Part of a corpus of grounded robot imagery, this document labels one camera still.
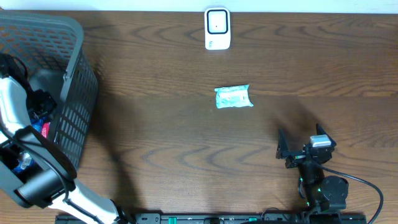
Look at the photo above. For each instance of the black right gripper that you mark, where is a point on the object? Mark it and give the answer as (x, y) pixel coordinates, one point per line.
(283, 151)

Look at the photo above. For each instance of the light green wipes pack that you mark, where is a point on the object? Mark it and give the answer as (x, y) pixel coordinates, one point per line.
(233, 97)

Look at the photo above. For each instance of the red purple pad pack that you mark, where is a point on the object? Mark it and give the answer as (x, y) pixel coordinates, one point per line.
(45, 129)

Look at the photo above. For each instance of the blue cookie pack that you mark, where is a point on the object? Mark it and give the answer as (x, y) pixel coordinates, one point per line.
(25, 161)

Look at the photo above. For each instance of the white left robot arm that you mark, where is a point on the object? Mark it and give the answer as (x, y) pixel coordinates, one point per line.
(34, 171)

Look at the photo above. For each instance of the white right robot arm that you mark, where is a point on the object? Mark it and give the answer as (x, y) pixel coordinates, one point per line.
(323, 193)

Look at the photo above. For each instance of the white barcode scanner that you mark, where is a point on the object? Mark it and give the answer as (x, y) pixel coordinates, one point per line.
(217, 28)

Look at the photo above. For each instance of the grey plastic basket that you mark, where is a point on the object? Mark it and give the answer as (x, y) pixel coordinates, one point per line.
(51, 48)

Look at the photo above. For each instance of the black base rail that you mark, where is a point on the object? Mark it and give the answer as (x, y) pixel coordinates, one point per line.
(272, 217)

